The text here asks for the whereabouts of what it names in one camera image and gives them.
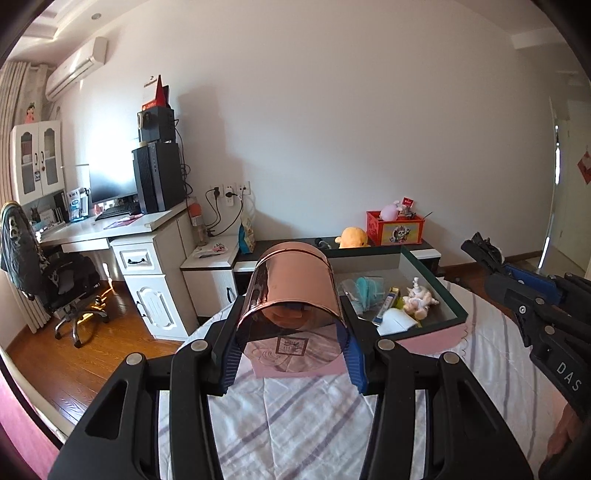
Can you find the pink plush toy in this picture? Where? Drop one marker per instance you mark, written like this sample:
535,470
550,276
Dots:
390,210

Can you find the red door decoration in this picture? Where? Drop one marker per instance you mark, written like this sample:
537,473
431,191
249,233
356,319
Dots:
585,167

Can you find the black keyboard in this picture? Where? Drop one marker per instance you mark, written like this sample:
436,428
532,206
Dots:
115,212

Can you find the pink bedsheet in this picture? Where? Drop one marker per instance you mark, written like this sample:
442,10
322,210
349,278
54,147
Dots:
18,429

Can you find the low black-topped cabinet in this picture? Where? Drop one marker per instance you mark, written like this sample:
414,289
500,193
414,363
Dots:
212,281

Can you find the white air conditioner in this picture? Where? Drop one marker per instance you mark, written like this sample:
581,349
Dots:
76,69

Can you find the person's right hand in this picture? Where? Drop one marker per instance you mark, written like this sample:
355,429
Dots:
565,434

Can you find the black computer tower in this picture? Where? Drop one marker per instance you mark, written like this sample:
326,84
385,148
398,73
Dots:
159,177

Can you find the red card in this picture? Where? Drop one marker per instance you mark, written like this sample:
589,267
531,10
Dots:
407,201

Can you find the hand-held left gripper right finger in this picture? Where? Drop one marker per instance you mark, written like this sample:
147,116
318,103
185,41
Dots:
355,364

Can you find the pink box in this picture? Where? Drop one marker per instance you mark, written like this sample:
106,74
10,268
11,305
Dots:
434,337

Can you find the white desk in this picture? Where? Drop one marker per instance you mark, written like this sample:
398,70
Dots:
152,286

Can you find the white radiator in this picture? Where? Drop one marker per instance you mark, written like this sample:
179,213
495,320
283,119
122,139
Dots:
36,311

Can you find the white wall socket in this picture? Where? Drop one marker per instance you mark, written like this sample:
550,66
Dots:
231,189

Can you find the white bed frame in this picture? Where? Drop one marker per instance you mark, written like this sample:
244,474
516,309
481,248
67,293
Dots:
27,392

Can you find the red toy crate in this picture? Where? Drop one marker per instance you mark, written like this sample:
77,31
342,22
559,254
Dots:
397,230

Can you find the black office chair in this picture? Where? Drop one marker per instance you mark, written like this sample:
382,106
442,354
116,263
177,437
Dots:
69,286

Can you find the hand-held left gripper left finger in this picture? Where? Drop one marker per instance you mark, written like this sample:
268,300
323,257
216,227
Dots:
229,364

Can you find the blue snack bag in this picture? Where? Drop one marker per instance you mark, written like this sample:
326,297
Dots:
247,236

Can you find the dark printed jacket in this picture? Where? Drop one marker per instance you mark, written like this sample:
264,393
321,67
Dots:
18,249

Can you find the teal clear case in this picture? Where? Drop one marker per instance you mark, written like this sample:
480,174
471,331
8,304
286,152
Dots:
369,293

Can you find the orange-capped bottle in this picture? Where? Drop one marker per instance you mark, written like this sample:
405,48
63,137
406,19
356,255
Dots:
197,224

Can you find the pink item on cabinet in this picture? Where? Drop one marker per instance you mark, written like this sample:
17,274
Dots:
212,250

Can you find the pink doll figurine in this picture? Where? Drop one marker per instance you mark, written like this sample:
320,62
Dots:
31,113

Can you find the red and white box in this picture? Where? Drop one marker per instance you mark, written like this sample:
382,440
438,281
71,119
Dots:
157,94

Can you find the black speaker box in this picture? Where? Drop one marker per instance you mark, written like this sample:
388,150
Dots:
157,124

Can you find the rose gold jar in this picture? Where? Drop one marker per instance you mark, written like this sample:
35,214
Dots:
291,281

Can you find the computer monitor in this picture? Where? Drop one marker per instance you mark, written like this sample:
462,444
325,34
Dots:
113,184

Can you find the orange octopus plush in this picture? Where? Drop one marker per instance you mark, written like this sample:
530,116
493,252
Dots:
352,237

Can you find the blue boxed item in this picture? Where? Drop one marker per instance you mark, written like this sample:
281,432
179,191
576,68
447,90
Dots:
77,205

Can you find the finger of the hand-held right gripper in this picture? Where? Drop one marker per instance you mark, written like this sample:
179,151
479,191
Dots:
535,279
521,309

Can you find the pink mouse pad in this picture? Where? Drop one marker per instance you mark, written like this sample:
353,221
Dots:
121,222

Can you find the white glass-door cabinet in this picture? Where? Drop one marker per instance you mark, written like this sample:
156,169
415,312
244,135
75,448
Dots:
37,161

